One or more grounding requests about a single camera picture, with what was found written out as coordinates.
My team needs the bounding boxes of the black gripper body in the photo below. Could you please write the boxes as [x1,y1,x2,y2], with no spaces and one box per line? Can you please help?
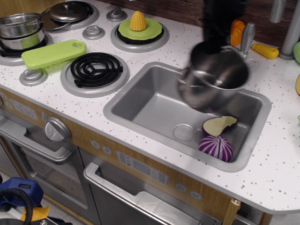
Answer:
[203,0,246,54]

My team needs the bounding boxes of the large steel pot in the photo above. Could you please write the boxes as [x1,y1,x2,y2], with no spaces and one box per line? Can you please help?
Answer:
[178,42,249,113]

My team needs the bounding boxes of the grey toy sink basin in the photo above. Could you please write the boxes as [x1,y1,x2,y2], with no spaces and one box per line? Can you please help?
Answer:
[104,62,271,172]

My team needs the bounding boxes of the steel pot lid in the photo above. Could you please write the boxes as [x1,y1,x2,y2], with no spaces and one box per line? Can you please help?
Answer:
[49,1,87,23]

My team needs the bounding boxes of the orange pumpkin toy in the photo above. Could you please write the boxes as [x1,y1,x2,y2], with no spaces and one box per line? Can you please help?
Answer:
[231,20,245,46]

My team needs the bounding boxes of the silver toy faucet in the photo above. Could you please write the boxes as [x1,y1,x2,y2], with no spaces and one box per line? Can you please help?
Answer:
[235,22,256,67]

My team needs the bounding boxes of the grey hanging pipe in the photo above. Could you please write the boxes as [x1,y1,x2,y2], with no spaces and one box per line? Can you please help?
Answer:
[270,0,286,23]

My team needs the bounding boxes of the green round plate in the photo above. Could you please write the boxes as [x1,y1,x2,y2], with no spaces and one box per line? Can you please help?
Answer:
[118,18,162,40]

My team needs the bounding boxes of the yellow corn cob toy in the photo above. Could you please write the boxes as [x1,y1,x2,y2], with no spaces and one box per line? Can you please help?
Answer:
[129,11,147,31]

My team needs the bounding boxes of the green cabbage toy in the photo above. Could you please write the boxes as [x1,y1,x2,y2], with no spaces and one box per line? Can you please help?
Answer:
[293,42,300,64]

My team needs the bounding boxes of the grey stove knob back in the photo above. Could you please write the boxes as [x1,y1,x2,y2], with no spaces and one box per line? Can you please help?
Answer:
[106,7,128,22]

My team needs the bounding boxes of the grey stove knob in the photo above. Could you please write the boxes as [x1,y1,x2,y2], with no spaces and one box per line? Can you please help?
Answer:
[82,25,105,40]
[19,69,48,86]
[106,7,128,22]

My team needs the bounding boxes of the yellow red fruit slice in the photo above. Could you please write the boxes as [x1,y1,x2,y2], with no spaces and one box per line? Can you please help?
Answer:
[295,75,300,96]

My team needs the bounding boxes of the purple eggplant slice toy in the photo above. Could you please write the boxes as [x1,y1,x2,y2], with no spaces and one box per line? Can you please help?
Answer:
[202,116,238,136]

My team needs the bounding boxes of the grey stove knob middle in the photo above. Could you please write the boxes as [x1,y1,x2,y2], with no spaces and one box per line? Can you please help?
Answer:
[82,25,105,40]

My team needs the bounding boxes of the purple striped onion toy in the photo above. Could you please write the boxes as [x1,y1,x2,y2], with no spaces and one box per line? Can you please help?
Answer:
[198,135,233,162]

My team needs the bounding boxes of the black front coil burner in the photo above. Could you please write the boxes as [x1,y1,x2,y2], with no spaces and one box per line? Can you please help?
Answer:
[70,52,124,88]

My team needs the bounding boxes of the green plastic cutting board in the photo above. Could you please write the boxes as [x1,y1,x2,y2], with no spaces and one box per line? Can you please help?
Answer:
[21,40,87,70]

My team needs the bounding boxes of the grey stove knob front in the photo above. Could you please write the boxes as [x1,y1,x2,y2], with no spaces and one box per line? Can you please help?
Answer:
[19,69,48,86]

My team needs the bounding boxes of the silver oven knob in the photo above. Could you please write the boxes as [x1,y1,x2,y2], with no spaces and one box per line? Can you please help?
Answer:
[44,117,71,142]

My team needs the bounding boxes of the small stacked steel pots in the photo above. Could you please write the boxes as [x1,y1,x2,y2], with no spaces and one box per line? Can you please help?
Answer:
[0,13,45,50]

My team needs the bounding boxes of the toy dishwasher door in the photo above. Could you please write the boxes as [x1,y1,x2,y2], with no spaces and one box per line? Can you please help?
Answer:
[81,150,222,225]

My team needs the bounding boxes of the toy oven door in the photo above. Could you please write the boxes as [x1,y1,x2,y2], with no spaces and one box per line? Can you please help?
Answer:
[0,109,100,225]

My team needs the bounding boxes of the blue clamp tool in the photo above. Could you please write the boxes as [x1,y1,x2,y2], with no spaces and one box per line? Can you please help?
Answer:
[0,177,44,207]

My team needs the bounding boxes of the yellow cloth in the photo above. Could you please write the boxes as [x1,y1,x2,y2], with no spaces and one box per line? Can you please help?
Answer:
[31,205,50,222]

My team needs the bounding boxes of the yellow toy knife handle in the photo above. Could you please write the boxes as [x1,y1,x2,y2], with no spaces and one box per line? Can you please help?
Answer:
[252,43,279,59]

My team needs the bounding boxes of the grey vertical post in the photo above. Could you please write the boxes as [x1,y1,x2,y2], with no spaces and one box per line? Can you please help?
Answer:
[279,0,300,60]

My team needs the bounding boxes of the black hose cable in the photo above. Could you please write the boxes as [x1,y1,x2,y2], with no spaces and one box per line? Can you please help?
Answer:
[0,188,34,225]

